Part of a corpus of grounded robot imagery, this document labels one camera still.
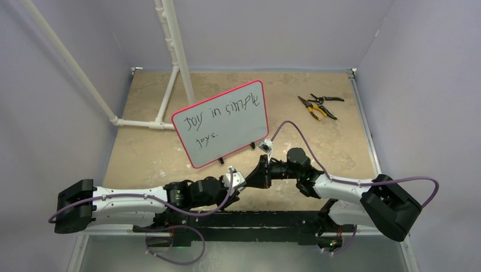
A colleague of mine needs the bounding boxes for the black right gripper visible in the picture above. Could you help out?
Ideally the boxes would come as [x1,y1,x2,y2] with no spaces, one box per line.
[242,155,300,190]

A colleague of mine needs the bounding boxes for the red framed whiteboard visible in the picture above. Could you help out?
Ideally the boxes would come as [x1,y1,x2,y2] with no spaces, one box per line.
[171,80,269,169]

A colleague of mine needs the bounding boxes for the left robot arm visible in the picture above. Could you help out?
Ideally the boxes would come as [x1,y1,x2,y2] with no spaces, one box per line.
[48,173,246,234]

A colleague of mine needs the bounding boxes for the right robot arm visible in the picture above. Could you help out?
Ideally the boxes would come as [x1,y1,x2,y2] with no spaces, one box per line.
[245,147,423,241]

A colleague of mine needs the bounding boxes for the black base bar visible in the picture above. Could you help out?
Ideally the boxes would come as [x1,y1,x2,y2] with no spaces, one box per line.
[133,211,355,247]

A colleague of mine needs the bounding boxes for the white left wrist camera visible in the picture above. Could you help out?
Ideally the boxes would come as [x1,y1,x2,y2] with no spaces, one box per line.
[222,166,246,195]

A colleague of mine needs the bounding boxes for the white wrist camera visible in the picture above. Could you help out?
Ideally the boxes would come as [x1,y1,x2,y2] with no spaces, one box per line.
[222,166,246,195]
[258,139,273,154]

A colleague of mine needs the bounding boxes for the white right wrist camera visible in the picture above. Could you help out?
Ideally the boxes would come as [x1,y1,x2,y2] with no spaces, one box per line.
[258,139,273,154]

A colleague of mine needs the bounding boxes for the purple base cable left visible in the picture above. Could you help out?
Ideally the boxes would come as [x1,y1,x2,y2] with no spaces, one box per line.
[144,224,206,265]

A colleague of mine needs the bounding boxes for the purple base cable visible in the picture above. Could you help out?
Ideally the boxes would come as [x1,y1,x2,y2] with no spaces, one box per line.
[144,224,206,265]
[319,225,358,256]

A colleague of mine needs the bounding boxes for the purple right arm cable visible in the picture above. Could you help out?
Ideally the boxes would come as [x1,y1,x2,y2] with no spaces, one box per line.
[268,121,440,209]

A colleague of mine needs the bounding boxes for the yellow handled pliers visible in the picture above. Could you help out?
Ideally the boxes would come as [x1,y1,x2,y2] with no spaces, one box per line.
[297,96,337,121]

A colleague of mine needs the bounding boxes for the black handled pliers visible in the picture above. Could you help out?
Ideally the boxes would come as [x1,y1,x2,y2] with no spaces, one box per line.
[308,93,345,105]

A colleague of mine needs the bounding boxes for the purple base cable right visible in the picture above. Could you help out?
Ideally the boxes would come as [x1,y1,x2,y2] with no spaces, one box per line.
[319,225,358,256]

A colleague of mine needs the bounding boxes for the white PVC pipe frame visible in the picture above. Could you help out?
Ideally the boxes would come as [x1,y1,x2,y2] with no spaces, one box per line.
[14,1,173,130]

